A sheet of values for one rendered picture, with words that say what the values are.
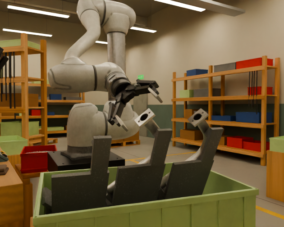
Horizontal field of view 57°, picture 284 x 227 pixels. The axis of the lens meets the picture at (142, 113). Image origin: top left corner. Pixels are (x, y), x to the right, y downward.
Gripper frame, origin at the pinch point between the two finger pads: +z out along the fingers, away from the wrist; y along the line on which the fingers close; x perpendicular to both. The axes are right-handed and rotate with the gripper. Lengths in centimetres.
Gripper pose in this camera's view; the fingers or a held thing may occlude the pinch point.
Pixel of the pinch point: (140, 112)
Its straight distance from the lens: 79.8
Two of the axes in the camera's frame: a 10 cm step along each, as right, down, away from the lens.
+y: 7.7, -6.4, 0.0
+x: 5.2, 6.3, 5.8
